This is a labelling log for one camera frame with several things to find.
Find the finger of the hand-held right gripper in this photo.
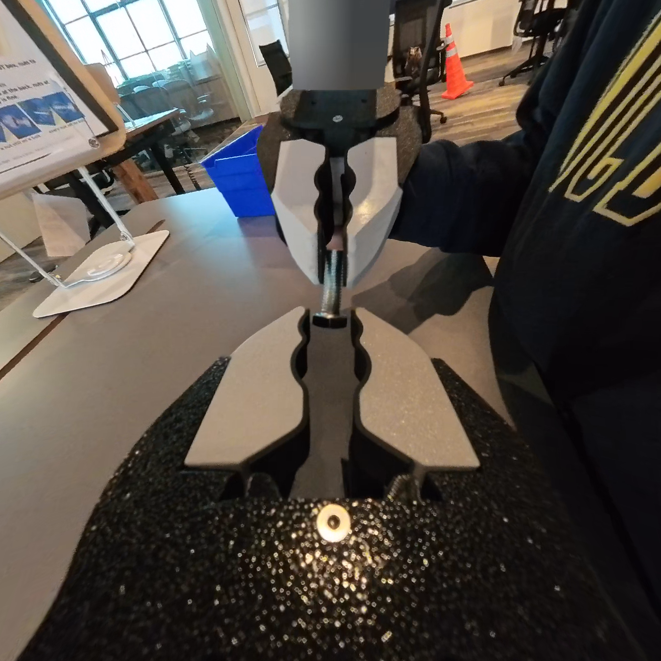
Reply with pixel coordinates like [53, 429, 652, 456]
[338, 135, 405, 289]
[271, 139, 334, 286]

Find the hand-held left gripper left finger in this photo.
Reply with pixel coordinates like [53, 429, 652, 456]
[184, 306, 312, 472]

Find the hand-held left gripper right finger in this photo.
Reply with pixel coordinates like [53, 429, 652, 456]
[351, 307, 482, 472]

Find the blue plastic bin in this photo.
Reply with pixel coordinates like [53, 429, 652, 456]
[200, 124, 277, 219]

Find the steel hex bolt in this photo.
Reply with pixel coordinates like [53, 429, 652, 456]
[321, 247, 351, 317]

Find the person's right forearm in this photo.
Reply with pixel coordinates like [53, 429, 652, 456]
[388, 132, 550, 259]

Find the orange traffic cone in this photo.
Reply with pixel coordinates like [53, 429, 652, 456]
[440, 23, 475, 100]

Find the black office chair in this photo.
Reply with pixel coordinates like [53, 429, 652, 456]
[258, 40, 293, 98]
[498, 0, 571, 87]
[390, 0, 449, 140]

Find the wooden desk with black legs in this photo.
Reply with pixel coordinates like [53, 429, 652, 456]
[77, 107, 189, 204]

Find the white sign stand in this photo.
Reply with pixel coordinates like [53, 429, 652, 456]
[0, 0, 171, 318]

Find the person's dark sweatshirt torso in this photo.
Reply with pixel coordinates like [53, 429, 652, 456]
[488, 0, 661, 661]

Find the white folded paper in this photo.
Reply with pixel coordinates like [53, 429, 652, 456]
[31, 191, 93, 259]

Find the printed instruction sheet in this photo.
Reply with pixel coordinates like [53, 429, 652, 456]
[0, 0, 104, 179]

